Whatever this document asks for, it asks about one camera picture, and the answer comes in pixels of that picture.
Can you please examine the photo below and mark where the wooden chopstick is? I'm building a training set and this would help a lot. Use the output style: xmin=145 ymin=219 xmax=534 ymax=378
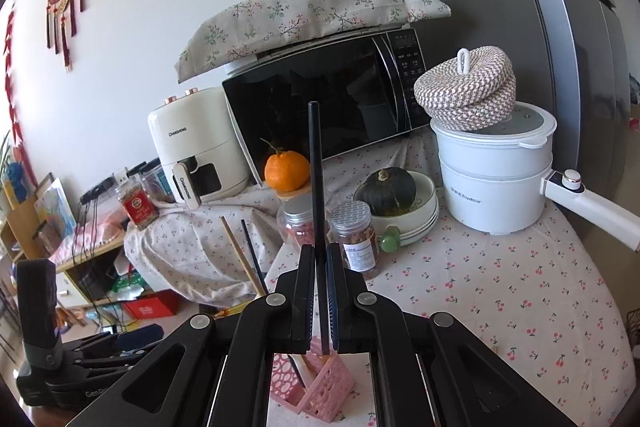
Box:
xmin=220 ymin=216 xmax=268 ymax=298

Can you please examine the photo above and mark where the floral cloth cover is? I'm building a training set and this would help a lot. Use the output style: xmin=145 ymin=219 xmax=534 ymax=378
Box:
xmin=174 ymin=0 xmax=452 ymax=84

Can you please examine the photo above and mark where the large orange with stem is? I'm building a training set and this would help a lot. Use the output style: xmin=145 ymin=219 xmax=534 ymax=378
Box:
xmin=261 ymin=138 xmax=311 ymax=192

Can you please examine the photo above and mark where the pale green handle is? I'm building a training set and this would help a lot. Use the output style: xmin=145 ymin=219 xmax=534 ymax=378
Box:
xmin=378 ymin=227 xmax=404 ymax=254

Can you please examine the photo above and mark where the white plate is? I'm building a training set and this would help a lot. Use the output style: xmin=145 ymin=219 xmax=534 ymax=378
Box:
xmin=395 ymin=202 xmax=441 ymax=249

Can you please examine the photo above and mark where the glass jar with black lid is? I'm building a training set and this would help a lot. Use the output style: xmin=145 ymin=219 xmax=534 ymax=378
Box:
xmin=136 ymin=159 xmax=175 ymax=204

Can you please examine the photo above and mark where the black chopstick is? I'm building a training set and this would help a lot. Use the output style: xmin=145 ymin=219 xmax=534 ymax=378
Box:
xmin=240 ymin=219 xmax=269 ymax=294
xmin=308 ymin=102 xmax=330 ymax=354

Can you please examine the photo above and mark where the cream air fryer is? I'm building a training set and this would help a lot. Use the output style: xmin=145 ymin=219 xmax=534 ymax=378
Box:
xmin=147 ymin=88 xmax=251 ymax=210

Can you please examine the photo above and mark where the dark green kabocha squash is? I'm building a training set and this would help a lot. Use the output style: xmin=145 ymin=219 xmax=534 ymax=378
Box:
xmin=358 ymin=168 xmax=417 ymax=217

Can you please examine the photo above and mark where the dried fruit jar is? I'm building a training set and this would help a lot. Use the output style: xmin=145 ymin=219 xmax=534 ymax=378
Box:
xmin=330 ymin=201 xmax=379 ymax=281

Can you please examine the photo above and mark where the wooden shelf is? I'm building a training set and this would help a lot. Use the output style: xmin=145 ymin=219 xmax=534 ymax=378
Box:
xmin=0 ymin=177 xmax=128 ymax=313

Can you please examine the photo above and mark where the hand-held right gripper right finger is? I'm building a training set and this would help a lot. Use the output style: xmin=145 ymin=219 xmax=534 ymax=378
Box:
xmin=325 ymin=243 xmax=581 ymax=427

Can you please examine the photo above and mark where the grey refrigerator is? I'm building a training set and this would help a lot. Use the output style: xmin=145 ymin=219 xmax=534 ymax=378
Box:
xmin=357 ymin=0 xmax=640 ymax=253

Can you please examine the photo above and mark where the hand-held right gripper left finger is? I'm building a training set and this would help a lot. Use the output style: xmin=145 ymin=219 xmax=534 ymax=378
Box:
xmin=60 ymin=244 xmax=317 ymax=427

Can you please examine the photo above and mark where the woven lidded basket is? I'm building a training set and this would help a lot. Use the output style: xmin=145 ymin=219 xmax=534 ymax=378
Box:
xmin=413 ymin=48 xmax=517 ymax=130

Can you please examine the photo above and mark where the black microwave oven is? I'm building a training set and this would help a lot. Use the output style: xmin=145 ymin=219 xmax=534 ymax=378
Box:
xmin=221 ymin=27 xmax=431 ymax=185

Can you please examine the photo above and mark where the red cardboard box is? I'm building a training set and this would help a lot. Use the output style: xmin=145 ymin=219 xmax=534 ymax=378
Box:
xmin=122 ymin=289 xmax=190 ymax=321

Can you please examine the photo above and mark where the pink cloth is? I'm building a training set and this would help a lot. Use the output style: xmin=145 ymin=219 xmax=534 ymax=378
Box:
xmin=54 ymin=212 xmax=127 ymax=260

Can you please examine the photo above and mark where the red hanging string decoration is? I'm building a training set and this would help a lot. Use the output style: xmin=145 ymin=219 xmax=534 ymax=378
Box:
xmin=2 ymin=2 xmax=38 ymax=188

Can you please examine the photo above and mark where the pink perforated utensil holder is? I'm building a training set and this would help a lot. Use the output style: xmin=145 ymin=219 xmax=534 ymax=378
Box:
xmin=270 ymin=337 xmax=357 ymax=424

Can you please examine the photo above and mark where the white electric cooking pot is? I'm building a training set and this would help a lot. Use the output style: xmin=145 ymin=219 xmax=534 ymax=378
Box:
xmin=430 ymin=102 xmax=640 ymax=254

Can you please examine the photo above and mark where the cherry print tablecloth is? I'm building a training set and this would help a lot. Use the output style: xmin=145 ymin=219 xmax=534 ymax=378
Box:
xmin=123 ymin=137 xmax=636 ymax=427

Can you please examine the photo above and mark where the red label nut jar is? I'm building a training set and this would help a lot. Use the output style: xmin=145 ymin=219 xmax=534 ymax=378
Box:
xmin=116 ymin=179 xmax=161 ymax=232

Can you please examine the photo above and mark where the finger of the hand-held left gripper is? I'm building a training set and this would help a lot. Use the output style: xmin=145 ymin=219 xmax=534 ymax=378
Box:
xmin=67 ymin=323 xmax=166 ymax=365

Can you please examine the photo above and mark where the goji berry jar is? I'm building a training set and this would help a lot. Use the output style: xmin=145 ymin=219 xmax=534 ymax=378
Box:
xmin=277 ymin=197 xmax=331 ymax=264

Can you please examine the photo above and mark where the white ceramic bowl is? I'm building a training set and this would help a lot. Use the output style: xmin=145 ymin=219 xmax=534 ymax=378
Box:
xmin=353 ymin=171 xmax=438 ymax=230

